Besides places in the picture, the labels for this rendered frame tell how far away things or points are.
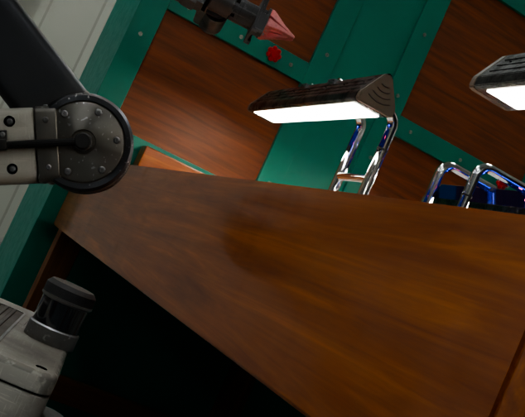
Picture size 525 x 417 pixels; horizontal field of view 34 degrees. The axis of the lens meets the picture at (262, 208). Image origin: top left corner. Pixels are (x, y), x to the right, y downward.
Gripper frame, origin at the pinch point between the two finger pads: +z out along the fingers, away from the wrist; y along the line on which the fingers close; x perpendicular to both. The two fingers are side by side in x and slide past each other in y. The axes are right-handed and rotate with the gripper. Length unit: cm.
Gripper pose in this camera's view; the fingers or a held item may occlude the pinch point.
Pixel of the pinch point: (290, 36)
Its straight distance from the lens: 198.3
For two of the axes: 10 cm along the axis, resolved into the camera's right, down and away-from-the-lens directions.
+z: 8.9, 4.2, 1.8
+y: -3.2, 8.6, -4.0
